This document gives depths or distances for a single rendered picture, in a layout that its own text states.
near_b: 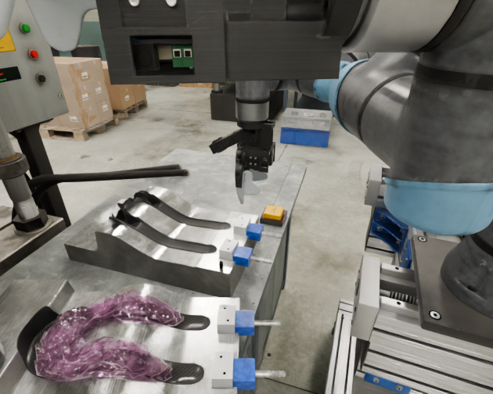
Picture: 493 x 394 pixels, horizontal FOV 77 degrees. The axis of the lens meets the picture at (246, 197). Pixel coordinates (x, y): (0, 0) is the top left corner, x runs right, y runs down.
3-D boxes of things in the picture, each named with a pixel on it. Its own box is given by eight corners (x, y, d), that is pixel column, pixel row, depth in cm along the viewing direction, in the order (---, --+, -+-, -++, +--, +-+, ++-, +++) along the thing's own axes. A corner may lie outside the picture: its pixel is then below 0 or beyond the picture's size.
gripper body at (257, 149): (267, 176, 73) (269, 126, 67) (232, 171, 76) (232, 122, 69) (275, 163, 80) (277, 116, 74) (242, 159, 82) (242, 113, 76)
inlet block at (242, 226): (282, 238, 89) (283, 223, 86) (278, 249, 85) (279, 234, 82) (239, 231, 92) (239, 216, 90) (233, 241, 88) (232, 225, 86)
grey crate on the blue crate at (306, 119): (332, 122, 406) (333, 111, 398) (329, 132, 372) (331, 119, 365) (286, 118, 422) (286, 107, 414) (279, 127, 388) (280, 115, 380)
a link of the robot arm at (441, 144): (425, 173, 31) (463, 52, 26) (519, 244, 21) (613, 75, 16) (348, 176, 31) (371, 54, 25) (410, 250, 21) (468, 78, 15)
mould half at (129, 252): (258, 238, 99) (259, 202, 92) (230, 300, 78) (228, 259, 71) (124, 213, 112) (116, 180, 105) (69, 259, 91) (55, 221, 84)
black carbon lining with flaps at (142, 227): (233, 228, 92) (232, 201, 88) (212, 264, 79) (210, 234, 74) (133, 209, 101) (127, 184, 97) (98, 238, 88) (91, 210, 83)
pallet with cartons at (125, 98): (148, 106, 561) (141, 61, 523) (125, 119, 491) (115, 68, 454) (87, 104, 578) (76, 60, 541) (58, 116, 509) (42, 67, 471)
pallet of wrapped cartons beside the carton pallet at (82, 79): (120, 124, 470) (107, 56, 423) (85, 142, 403) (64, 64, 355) (51, 118, 495) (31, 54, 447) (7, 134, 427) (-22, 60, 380)
